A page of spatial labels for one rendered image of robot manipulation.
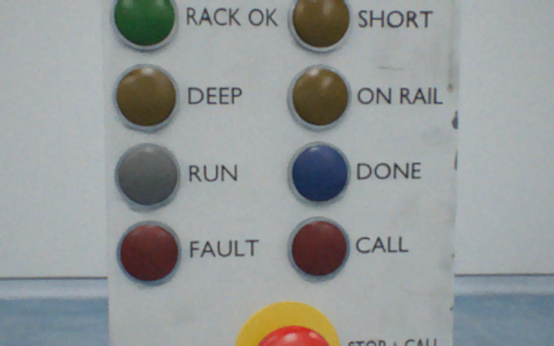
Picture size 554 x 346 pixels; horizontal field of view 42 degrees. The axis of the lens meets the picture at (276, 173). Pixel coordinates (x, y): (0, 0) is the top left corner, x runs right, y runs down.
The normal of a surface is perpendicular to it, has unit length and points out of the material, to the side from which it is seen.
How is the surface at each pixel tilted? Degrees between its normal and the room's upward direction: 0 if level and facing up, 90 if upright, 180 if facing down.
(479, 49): 90
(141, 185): 93
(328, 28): 93
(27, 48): 90
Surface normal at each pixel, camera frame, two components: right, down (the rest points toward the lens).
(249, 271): 0.12, 0.11
